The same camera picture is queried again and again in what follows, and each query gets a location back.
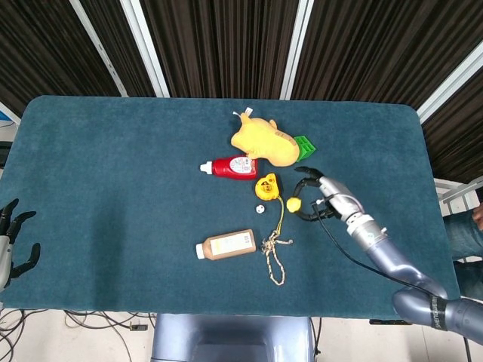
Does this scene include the grey metal frame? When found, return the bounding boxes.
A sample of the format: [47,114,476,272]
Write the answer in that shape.
[433,176,483,216]

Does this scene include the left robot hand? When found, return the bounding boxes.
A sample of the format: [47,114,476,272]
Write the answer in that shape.
[0,198,42,293]

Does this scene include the white partition post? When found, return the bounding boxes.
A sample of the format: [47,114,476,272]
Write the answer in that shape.
[417,48,483,124]
[69,0,130,97]
[120,0,171,98]
[278,0,315,100]

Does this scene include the red ketchup bottle white cap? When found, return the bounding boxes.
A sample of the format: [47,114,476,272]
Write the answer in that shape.
[199,156,260,181]

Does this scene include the yellow plush dinosaur toy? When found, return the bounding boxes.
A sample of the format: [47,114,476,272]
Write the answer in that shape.
[230,108,301,167]

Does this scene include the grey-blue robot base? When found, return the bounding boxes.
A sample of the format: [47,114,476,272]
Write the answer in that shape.
[150,313,315,362]

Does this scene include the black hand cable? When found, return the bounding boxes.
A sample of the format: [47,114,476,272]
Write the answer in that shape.
[312,203,418,291]

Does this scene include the person in jeans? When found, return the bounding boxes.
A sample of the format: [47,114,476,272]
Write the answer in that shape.
[441,202,483,299]

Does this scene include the braided beige rope loop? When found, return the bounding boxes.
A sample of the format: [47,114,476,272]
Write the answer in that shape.
[260,232,294,287]

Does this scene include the green plastic block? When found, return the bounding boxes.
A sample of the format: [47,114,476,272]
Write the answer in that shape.
[294,134,318,159]

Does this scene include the yellow duck tape measure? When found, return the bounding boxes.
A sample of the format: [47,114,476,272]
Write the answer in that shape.
[254,173,287,239]

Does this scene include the blue velvet table cloth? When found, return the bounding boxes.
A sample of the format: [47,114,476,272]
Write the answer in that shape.
[0,94,462,321]

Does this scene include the brown drink bottle white cap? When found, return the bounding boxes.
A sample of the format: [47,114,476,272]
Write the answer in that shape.
[195,229,257,262]

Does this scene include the black base cable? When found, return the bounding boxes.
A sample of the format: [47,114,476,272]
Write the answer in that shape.
[310,318,322,362]

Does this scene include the tangled floor cables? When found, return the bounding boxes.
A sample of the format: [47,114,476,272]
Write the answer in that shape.
[0,308,152,362]

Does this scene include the white blue board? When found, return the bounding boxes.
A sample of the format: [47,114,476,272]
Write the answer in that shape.
[0,100,22,128]

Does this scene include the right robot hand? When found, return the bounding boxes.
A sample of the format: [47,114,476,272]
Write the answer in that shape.
[291,166,365,223]

